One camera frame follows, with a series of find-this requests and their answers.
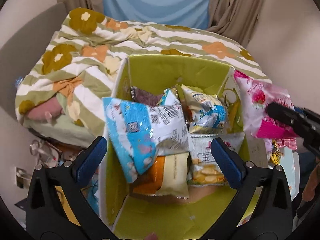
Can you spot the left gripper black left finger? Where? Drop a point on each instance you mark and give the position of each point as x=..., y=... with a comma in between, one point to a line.
x=56, y=207

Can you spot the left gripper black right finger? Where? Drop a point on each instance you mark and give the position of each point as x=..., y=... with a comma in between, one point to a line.
x=261, y=207

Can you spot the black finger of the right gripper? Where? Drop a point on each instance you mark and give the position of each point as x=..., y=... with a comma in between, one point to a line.
x=307, y=113
x=291, y=118

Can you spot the pink striped barcode snack bag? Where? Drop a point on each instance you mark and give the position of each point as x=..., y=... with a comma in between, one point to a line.
x=289, y=142

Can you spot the pink strawberry snack bag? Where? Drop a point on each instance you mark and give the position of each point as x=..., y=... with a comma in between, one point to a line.
x=255, y=96

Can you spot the gold Pillows chocolate snack bag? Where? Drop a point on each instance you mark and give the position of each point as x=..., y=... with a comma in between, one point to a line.
x=276, y=154

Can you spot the person's right hand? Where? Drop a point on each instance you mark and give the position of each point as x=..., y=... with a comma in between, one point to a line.
x=309, y=191

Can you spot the daisy print tablecloth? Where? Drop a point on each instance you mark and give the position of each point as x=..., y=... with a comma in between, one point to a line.
x=289, y=160

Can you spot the white yellow chips bag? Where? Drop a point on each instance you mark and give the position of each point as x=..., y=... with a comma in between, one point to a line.
x=204, y=170

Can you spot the green cardboard storage box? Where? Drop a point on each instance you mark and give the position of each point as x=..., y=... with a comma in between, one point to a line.
x=152, y=80

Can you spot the white blue small snack bag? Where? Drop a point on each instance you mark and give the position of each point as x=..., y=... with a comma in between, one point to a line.
x=209, y=115

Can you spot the pink pillow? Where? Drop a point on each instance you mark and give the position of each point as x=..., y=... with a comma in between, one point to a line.
x=47, y=111

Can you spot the orange cream snack bag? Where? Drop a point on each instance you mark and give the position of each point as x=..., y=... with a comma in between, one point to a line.
x=167, y=176

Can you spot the floral striped green duvet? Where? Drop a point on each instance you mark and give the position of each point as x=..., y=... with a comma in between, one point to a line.
x=80, y=65

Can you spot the beige curtain right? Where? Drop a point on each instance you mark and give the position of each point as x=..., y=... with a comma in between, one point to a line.
x=234, y=19

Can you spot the light blue window cloth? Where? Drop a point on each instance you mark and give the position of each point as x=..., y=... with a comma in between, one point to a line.
x=188, y=13

